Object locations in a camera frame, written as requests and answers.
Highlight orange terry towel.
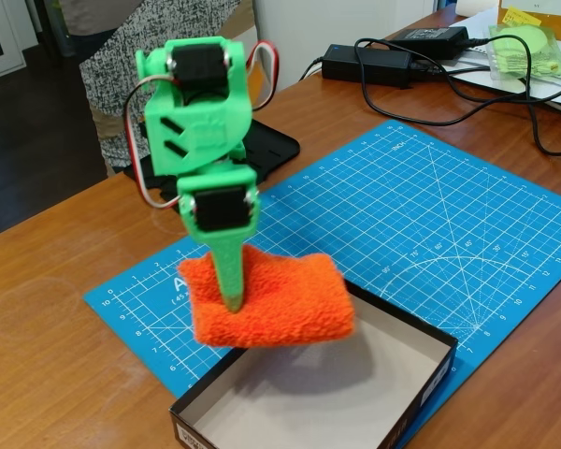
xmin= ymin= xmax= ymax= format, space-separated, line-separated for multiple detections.
xmin=177 ymin=245 xmax=357 ymax=350

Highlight black cardboard box white inside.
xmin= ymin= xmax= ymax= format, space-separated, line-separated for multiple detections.
xmin=168 ymin=279 xmax=460 ymax=449

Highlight person in speckled garment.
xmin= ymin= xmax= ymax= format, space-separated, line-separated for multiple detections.
xmin=58 ymin=0 xmax=258 ymax=175

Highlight blue A3 cutting mat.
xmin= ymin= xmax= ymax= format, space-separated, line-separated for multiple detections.
xmin=82 ymin=119 xmax=561 ymax=449

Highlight black power adapter blue light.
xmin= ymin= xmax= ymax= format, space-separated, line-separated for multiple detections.
xmin=321 ymin=43 xmax=413 ymax=90

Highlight black power adapter white label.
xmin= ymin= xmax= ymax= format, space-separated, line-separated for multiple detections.
xmin=391 ymin=25 xmax=470 ymax=61

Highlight white framed glass door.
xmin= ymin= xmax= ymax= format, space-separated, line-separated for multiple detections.
xmin=0 ymin=0 xmax=28 ymax=86

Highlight white paper sheets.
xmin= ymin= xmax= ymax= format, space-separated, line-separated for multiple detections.
xmin=441 ymin=15 xmax=561 ymax=119

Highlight plastic bag of green parts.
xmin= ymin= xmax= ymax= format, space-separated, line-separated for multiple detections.
xmin=487 ymin=22 xmax=561 ymax=82

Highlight yellow sticky note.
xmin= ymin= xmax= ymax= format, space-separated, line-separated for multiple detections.
xmin=501 ymin=6 xmax=542 ymax=28

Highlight brown cardboard package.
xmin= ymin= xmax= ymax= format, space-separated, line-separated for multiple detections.
xmin=496 ymin=0 xmax=561 ymax=42

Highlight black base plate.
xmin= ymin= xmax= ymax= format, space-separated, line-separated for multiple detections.
xmin=122 ymin=118 xmax=302 ymax=208

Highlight white red black servo cable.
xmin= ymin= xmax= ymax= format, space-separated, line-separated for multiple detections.
xmin=249 ymin=40 xmax=282 ymax=113
xmin=122 ymin=74 xmax=189 ymax=210

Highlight thin black adapter cord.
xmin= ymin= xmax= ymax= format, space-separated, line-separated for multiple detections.
xmin=298 ymin=56 xmax=325 ymax=83

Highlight thick black power cable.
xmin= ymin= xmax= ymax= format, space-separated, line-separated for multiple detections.
xmin=353 ymin=36 xmax=561 ymax=127
xmin=466 ymin=34 xmax=561 ymax=157

